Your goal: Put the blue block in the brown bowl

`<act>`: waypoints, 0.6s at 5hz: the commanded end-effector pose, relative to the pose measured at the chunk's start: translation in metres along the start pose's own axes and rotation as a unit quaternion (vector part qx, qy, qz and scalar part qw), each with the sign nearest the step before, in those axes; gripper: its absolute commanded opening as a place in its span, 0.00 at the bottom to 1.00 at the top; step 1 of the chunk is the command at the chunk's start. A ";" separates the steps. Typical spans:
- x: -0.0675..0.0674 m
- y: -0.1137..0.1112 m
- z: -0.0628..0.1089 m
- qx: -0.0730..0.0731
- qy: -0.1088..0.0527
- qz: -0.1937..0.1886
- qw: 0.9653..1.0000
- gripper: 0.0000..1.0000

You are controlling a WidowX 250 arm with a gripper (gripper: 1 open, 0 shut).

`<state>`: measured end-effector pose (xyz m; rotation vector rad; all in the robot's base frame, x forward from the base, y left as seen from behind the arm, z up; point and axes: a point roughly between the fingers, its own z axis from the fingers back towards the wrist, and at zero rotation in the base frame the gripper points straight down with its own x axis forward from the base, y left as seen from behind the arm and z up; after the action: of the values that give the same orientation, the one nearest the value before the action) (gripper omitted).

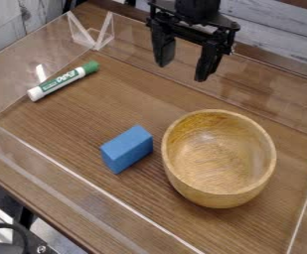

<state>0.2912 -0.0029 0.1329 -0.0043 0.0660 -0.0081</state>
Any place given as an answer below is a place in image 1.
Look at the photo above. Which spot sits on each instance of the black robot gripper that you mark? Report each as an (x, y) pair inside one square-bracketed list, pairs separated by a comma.
[(197, 21)]

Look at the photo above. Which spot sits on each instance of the blue foam block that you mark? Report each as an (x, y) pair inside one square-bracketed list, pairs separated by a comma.
[(127, 149)]

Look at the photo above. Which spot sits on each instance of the light wooden bowl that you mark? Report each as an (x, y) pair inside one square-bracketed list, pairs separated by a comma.
[(219, 158)]

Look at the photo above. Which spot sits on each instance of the green white dry-erase marker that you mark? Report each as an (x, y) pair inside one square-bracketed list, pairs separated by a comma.
[(52, 85)]

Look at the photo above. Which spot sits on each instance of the black metal stand base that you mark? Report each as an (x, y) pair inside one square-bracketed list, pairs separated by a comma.
[(39, 246)]

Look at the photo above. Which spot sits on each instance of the clear acrylic corner bracket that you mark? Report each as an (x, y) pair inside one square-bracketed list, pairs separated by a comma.
[(92, 37)]

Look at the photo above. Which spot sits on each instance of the clear acrylic front wall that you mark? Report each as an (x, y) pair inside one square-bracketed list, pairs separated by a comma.
[(103, 224)]

